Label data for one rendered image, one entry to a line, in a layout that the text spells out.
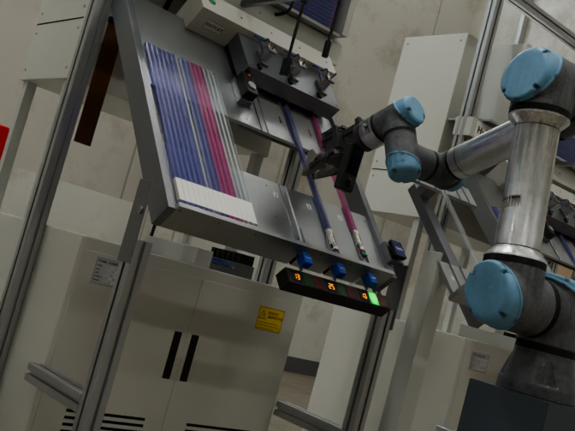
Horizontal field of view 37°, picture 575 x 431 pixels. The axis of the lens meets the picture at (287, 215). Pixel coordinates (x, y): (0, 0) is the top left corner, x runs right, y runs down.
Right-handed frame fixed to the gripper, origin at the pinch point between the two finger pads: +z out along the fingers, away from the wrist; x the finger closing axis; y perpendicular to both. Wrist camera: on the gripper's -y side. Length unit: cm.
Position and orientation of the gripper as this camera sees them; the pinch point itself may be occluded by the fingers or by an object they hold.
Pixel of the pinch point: (309, 176)
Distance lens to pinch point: 216.8
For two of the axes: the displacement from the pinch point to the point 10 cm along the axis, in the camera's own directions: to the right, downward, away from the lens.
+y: -0.7, -9.0, 4.4
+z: -6.8, 3.6, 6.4
